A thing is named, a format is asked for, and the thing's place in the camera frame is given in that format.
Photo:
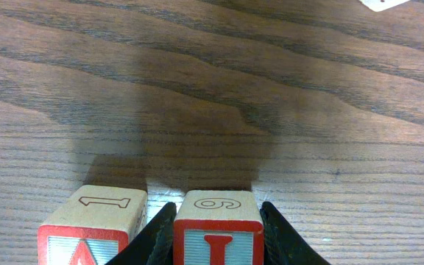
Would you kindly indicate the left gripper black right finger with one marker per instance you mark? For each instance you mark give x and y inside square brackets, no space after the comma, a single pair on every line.
[283,245]

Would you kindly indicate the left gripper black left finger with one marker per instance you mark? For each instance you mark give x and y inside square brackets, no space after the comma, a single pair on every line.
[154,244]

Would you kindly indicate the red I block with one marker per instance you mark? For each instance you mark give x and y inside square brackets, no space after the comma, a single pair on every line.
[218,227]

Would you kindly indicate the red A block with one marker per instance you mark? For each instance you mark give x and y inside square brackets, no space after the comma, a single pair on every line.
[93,226]

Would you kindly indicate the blue T block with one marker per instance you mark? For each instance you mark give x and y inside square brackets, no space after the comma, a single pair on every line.
[381,5]

